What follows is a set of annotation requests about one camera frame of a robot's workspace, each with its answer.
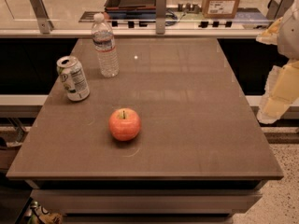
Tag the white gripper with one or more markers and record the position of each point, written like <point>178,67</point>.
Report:
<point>289,36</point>

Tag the white green 7up can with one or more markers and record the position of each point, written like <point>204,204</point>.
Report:
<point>73,78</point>

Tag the brown cardboard box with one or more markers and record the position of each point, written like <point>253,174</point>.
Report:
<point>219,9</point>

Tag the red apple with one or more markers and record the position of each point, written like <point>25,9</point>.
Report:
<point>124,124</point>

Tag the clear plastic water bottle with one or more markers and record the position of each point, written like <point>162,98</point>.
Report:
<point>104,43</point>

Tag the items under table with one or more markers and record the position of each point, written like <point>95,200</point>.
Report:
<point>40,215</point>

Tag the right metal railing bracket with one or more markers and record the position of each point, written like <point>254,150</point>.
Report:
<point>277,8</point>

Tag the metal railing bracket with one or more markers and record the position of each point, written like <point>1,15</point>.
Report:
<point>43,21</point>
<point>160,16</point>
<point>277,8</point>

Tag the middle metal railing bracket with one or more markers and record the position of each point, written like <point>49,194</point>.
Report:
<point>160,16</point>

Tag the left metal railing bracket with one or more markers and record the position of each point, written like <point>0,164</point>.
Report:
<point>43,21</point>

